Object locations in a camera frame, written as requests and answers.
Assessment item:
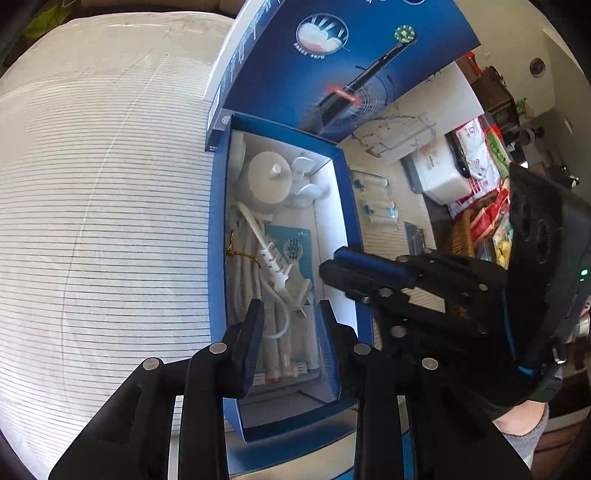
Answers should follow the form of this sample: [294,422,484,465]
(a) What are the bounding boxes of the red and white snack bag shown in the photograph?
[450,115,502,217]

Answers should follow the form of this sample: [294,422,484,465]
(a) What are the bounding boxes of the green and red snack bag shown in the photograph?
[485,127,513,176]

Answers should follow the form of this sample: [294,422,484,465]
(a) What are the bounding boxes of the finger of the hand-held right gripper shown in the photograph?
[333,246,507,297]
[320,258,509,359]

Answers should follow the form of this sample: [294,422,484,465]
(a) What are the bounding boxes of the person's right forearm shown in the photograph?
[492,399,550,467]

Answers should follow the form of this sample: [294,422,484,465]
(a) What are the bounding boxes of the toothbrush head blister pack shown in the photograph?
[348,168,400,228]
[252,224,324,386]

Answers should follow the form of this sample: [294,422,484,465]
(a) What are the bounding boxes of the small dark printed packet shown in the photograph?
[403,220,426,254]

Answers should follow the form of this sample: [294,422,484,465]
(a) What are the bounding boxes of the white toothbrush charger base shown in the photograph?
[247,151,296,217]

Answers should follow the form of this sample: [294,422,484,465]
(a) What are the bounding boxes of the green plastic bag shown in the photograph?
[23,0,61,40]

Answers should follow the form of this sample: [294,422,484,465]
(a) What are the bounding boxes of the dark wooden cabinet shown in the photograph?
[480,65,518,121]

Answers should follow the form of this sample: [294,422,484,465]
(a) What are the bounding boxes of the black remote control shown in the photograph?
[444,133,483,180]

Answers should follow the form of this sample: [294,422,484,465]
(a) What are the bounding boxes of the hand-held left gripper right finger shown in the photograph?
[318,300,534,480]

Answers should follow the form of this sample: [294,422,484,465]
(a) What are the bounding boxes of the white brush head holder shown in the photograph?
[284,156,325,208]

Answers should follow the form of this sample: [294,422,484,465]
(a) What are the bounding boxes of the blue toothbrush box lid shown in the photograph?
[203,0,482,151]

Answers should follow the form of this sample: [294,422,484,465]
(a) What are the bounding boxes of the white water flosser box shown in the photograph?
[339,60,486,162]

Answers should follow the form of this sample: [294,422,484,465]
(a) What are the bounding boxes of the white tissue box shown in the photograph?
[401,138,472,205]

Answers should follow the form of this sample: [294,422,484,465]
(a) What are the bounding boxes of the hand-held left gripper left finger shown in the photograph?
[48,298,266,480]

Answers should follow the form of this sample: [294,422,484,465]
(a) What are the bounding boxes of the white charger cable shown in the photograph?
[225,200,310,342]

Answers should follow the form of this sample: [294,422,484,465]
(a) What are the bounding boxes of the blue toothbrush box tray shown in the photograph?
[208,111,375,444]

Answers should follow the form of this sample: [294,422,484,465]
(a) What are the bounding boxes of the bananas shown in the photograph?
[494,226,513,268]

